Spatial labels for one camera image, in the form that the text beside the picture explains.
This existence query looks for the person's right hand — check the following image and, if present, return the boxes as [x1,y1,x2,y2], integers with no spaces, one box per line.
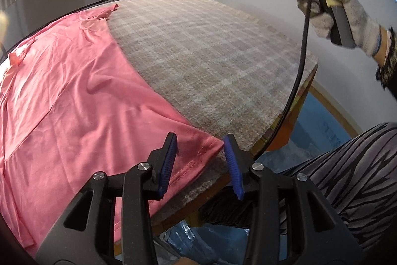
[294,0,384,58]

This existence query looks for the blue plastic bag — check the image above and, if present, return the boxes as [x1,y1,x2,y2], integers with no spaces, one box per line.
[159,218,252,265]

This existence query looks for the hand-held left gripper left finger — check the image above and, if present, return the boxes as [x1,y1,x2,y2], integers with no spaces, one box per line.
[35,132,179,265]

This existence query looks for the pink t-shirt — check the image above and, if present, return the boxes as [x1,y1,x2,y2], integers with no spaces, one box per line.
[0,3,225,249]

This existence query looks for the person's zebra striped pants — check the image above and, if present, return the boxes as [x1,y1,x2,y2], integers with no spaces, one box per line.
[198,121,397,257]

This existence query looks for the beige plaid tablecloth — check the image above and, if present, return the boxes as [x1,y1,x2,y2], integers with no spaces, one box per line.
[108,0,319,210]

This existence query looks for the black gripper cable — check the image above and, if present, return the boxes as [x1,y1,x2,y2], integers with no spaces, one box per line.
[251,0,321,159]

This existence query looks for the person's right forearm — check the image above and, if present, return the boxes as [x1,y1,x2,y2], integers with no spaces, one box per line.
[371,25,397,90]

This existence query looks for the blue floor mat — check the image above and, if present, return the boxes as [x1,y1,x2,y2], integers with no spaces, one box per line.
[257,90,355,173]

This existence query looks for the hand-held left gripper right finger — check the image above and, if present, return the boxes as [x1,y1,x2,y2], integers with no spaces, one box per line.
[223,134,365,265]

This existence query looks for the wooden table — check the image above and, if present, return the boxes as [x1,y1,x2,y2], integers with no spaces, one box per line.
[149,64,319,235]

